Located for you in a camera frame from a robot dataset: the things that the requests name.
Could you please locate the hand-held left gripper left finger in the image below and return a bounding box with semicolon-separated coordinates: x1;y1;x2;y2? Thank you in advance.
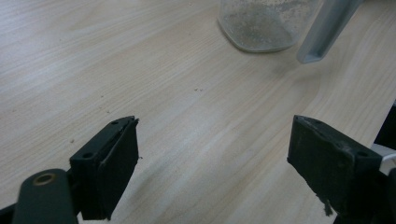
68;115;140;221

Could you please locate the clear plastic jar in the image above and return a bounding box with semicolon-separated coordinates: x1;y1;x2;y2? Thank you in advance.
217;0;321;53

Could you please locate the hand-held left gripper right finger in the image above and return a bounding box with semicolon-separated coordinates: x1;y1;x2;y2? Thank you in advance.
286;114;390;218

